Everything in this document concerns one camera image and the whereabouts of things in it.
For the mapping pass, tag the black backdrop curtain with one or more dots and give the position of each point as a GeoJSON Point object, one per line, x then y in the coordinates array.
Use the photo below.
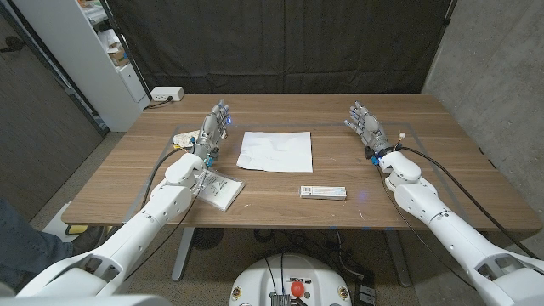
{"type": "Point", "coordinates": [280, 42]}

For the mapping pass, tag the person's leg in jeans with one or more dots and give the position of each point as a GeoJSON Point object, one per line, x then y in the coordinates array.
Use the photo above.
{"type": "Point", "coordinates": [30, 246]}

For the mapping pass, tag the white paper sheet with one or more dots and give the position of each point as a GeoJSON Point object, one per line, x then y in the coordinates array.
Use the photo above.
{"type": "Point", "coordinates": [276, 153]}

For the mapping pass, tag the black backdrop pole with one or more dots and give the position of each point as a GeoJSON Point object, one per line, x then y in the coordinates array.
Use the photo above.
{"type": "Point", "coordinates": [127, 51]}

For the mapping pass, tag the white power strip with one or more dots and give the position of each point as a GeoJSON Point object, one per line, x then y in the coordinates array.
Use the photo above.
{"type": "Point", "coordinates": [167, 93]}

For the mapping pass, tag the clear plastic packet with card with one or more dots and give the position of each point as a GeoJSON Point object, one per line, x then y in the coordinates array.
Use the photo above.
{"type": "Point", "coordinates": [225, 191]}

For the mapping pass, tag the white toothpaste box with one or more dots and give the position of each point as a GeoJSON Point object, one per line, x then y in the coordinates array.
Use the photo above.
{"type": "Point", "coordinates": [323, 193]}

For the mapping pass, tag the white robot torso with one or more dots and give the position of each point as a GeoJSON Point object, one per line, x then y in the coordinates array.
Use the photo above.
{"type": "Point", "coordinates": [289, 276]}

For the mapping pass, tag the dark shoe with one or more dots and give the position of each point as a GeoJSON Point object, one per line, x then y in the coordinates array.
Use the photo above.
{"type": "Point", "coordinates": [87, 240]}

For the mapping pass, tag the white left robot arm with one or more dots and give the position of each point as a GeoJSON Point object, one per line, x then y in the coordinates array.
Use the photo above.
{"type": "Point", "coordinates": [140, 229]}

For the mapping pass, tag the black floor power strip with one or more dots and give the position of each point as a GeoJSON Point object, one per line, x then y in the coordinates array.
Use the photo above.
{"type": "Point", "coordinates": [365, 291]}

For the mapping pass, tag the long white patterned package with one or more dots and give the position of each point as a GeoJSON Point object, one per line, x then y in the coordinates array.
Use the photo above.
{"type": "Point", "coordinates": [183, 138]}

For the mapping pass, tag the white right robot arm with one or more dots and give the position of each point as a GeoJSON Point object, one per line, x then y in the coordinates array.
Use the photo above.
{"type": "Point", "coordinates": [446, 229]}

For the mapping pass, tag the grey table leg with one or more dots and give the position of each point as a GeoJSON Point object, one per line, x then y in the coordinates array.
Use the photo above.
{"type": "Point", "coordinates": [183, 255]}
{"type": "Point", "coordinates": [398, 259]}

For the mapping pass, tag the small cardboard box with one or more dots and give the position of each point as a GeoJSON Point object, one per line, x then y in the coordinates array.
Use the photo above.
{"type": "Point", "coordinates": [119, 57]}

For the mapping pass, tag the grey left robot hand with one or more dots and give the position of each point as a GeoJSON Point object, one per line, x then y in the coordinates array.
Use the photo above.
{"type": "Point", "coordinates": [210, 132]}

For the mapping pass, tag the white shelf cabinet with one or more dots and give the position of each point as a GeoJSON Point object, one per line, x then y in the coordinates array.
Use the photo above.
{"type": "Point", "coordinates": [81, 55]}

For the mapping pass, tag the red emergency stop button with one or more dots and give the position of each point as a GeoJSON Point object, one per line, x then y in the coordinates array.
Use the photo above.
{"type": "Point", "coordinates": [297, 289]}

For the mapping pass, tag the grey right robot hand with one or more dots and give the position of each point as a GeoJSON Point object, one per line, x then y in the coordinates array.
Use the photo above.
{"type": "Point", "coordinates": [370, 127]}

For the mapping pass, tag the round black floor fan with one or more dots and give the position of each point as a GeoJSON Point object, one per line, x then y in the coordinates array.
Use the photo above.
{"type": "Point", "coordinates": [207, 238]}

